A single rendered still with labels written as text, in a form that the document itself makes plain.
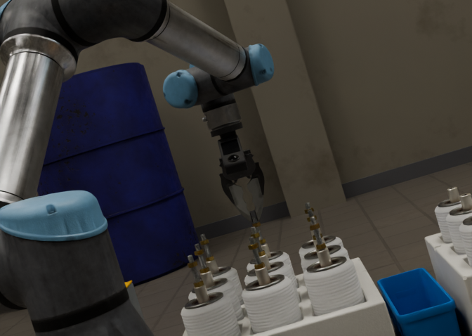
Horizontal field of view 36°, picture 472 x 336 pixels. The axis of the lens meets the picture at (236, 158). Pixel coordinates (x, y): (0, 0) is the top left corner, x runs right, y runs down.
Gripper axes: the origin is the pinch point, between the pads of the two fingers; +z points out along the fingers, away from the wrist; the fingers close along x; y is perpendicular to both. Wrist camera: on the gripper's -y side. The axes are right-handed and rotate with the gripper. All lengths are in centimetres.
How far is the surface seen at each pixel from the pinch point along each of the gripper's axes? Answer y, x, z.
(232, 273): -1.0, 7.9, 10.3
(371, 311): -32.0, -14.0, 17.9
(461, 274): -30.5, -31.1, 16.8
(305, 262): -14.2, -6.7, 10.0
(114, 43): 242, 41, -81
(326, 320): -31.4, -6.2, 17.1
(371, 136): 228, -75, 8
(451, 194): -3.5, -41.3, 7.8
